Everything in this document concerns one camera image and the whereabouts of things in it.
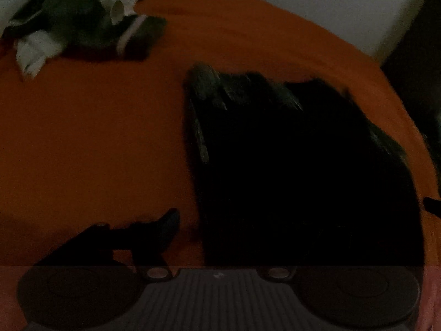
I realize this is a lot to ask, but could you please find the orange blanket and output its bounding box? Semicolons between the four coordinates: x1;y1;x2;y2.
0;0;441;269

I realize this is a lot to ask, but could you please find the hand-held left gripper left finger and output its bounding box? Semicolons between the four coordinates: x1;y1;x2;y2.
41;208;181;281

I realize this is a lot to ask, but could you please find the black printed garment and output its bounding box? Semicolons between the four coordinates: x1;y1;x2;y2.
186;61;425;268

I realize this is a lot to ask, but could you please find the white cloth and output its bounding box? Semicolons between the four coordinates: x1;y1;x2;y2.
15;30;68;81
91;0;139;25

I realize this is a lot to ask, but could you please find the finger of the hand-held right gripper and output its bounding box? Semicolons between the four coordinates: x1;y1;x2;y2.
423;196;441;218

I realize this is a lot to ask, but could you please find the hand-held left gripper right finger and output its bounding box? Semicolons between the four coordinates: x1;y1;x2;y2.
258;266;297;281

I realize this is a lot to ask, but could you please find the dark wooden furniture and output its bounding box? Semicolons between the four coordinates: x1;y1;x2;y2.
379;0;441;166

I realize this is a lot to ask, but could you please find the dark green garment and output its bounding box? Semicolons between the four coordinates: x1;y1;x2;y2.
2;0;168;61

